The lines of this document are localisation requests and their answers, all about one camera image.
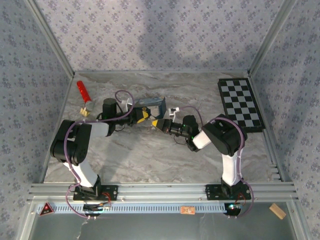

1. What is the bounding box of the black controller board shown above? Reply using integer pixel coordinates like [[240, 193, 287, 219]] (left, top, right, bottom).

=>
[[83, 202, 113, 218], [224, 202, 243, 216]]

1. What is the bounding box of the starry night print box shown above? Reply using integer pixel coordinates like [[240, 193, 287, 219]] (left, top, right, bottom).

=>
[[133, 96, 167, 120]]

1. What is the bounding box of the wooden block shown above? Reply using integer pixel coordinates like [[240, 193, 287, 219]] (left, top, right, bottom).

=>
[[269, 203, 287, 220]]

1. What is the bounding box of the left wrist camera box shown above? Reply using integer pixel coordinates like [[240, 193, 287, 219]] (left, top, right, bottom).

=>
[[121, 97, 135, 108]]

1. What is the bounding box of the aluminium table edge rail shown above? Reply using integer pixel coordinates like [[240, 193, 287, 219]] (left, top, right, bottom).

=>
[[37, 72, 77, 185], [73, 69, 251, 75]]

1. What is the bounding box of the black grey chessboard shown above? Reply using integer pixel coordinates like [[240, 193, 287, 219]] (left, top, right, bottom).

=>
[[217, 77, 267, 134]]

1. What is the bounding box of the red glitter microphone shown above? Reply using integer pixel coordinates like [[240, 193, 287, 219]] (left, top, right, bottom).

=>
[[76, 80, 94, 113]]

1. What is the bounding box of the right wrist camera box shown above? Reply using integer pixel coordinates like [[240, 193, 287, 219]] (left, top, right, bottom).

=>
[[168, 106, 181, 118]]

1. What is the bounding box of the white slotted cable duct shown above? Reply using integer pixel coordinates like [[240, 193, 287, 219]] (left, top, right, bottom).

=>
[[37, 202, 227, 215]]

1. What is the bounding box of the red warning triangle sticker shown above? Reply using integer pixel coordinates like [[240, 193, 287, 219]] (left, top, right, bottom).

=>
[[38, 201, 55, 216]]

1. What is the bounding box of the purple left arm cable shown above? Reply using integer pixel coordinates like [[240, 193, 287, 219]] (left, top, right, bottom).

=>
[[64, 89, 136, 221]]

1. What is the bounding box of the aluminium frame post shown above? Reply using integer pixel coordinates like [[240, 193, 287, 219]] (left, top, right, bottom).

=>
[[23, 0, 76, 77], [247, 0, 300, 77]]

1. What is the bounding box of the wide grooved aluminium rail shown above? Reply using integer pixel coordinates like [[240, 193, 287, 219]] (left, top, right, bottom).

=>
[[26, 181, 300, 204]]

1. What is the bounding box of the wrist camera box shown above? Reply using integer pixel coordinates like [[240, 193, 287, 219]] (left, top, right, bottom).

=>
[[121, 97, 135, 108], [168, 106, 181, 118]]

